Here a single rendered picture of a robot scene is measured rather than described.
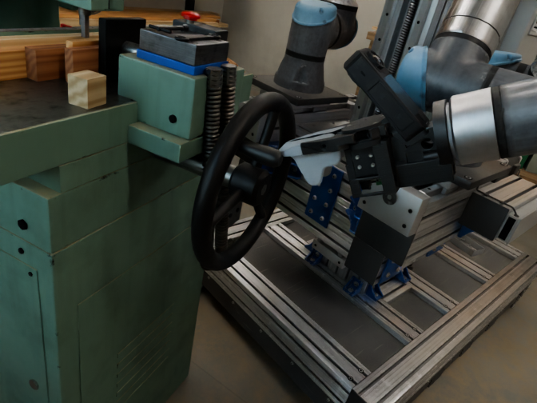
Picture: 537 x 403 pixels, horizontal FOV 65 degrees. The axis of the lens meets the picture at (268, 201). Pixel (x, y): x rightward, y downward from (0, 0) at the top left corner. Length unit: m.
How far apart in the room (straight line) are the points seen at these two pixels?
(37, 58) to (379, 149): 0.49
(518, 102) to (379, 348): 1.00
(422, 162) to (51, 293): 0.54
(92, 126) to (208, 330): 1.04
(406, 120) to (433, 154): 0.05
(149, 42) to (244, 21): 3.94
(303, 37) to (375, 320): 0.87
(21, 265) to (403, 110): 0.56
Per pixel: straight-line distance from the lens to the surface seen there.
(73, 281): 0.72
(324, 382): 1.26
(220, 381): 1.40
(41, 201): 0.62
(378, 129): 0.49
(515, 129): 0.47
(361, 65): 0.49
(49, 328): 0.77
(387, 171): 0.49
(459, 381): 1.72
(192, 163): 0.69
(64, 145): 0.59
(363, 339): 1.35
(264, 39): 4.43
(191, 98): 0.61
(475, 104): 0.48
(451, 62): 0.59
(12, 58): 0.72
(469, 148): 0.47
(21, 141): 0.55
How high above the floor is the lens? 1.11
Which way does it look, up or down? 28 degrees down
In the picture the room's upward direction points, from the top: 12 degrees clockwise
